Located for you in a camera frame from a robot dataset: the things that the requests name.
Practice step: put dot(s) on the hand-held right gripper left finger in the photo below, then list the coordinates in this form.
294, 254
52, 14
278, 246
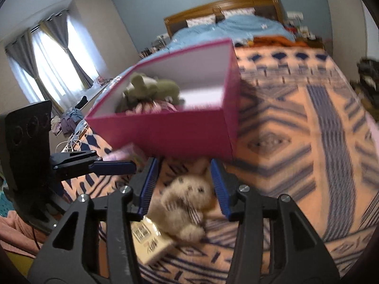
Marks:
149, 183

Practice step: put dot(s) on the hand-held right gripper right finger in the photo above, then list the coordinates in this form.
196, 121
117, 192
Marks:
220, 189

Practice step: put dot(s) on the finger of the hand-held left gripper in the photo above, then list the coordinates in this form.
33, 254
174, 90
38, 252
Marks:
74, 155
118, 168

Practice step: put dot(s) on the cream plush bunny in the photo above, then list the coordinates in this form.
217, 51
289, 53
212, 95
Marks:
183, 201

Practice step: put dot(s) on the pink cardboard box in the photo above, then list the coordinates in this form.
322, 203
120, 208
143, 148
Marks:
177, 133

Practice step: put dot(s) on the yellow tissue pack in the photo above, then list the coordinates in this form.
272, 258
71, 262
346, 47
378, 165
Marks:
148, 242

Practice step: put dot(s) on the green plush toy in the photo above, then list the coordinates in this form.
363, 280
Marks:
160, 90

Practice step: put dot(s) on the person's left forearm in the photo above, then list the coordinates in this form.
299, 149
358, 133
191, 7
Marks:
17, 230

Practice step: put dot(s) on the pile of clothes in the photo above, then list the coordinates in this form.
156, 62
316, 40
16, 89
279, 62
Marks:
66, 122

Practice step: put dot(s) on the blue perforated basket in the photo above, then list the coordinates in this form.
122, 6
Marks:
6, 201

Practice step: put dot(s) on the black item on window ledge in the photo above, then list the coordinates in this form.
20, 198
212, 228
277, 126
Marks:
82, 102

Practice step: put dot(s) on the pink item on window ledge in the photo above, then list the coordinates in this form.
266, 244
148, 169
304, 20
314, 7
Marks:
103, 81

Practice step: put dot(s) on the orange patterned blanket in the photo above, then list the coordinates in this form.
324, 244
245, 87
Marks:
296, 153

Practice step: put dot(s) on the grey curtain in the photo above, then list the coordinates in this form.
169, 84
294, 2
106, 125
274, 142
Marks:
20, 59
59, 32

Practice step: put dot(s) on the cluttered bedside table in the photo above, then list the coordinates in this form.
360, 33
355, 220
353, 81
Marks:
152, 48
306, 35

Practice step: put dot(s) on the orange brown cloth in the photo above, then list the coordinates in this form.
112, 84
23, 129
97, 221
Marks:
275, 40

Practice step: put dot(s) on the blue floral duvet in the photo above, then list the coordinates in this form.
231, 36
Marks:
237, 26

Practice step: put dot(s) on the white patterned pillow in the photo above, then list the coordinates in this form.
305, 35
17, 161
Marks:
201, 20
238, 12

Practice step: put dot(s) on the wooden headboard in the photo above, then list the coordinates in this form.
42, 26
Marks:
189, 13

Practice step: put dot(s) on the dark camouflage clothing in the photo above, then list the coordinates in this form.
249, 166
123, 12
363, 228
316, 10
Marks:
368, 77

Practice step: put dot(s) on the white wall socket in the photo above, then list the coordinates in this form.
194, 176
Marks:
296, 15
164, 36

